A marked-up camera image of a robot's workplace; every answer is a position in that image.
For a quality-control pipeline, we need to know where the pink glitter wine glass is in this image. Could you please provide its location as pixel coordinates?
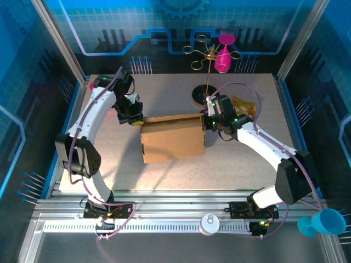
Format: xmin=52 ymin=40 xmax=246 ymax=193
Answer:
xmin=214 ymin=34 xmax=237 ymax=74
xmin=88 ymin=81 xmax=115 ymax=113

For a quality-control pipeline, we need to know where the brown cardboard paper box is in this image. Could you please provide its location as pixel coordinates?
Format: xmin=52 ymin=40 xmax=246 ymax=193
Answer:
xmin=139 ymin=113 xmax=207 ymax=164

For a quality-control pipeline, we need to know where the yellow snack bag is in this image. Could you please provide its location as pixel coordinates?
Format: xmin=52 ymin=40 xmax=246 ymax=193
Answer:
xmin=231 ymin=95 xmax=257 ymax=117

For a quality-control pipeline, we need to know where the silver tin can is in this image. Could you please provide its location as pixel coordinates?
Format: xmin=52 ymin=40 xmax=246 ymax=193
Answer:
xmin=199 ymin=213 xmax=220 ymax=236

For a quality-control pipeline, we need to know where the blue plastic goblet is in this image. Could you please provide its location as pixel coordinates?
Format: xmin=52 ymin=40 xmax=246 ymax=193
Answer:
xmin=297 ymin=208 xmax=347 ymax=238

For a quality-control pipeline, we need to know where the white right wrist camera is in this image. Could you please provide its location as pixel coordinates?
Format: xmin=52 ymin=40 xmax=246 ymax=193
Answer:
xmin=206 ymin=95 xmax=218 ymax=116

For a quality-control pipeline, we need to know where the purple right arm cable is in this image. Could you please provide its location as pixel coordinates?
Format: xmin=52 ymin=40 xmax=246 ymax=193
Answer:
xmin=210 ymin=82 xmax=325 ymax=239

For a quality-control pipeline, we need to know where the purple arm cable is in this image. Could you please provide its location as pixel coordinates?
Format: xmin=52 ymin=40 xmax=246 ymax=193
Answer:
xmin=67 ymin=65 xmax=137 ymax=241
xmin=210 ymin=82 xmax=325 ymax=239

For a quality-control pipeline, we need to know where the gold wire glass rack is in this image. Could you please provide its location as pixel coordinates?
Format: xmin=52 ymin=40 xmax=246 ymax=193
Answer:
xmin=182 ymin=35 xmax=242 ymax=107

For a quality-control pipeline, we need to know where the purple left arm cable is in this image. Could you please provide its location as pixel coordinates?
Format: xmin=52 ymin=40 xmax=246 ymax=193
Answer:
xmin=67 ymin=65 xmax=137 ymax=241

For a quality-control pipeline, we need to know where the aluminium profile frame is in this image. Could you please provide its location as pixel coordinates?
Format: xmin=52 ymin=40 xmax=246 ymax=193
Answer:
xmin=16 ymin=0 xmax=348 ymax=263

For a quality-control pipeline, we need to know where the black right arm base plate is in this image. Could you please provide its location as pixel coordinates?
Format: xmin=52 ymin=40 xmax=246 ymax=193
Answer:
xmin=228 ymin=201 xmax=280 ymax=220

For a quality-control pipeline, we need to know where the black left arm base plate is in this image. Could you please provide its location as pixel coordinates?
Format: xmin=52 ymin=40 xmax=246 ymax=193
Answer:
xmin=81 ymin=201 xmax=135 ymax=220

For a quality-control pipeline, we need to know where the white slotted cable duct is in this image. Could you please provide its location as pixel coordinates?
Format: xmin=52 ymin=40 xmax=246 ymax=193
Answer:
xmin=42 ymin=221 xmax=252 ymax=234

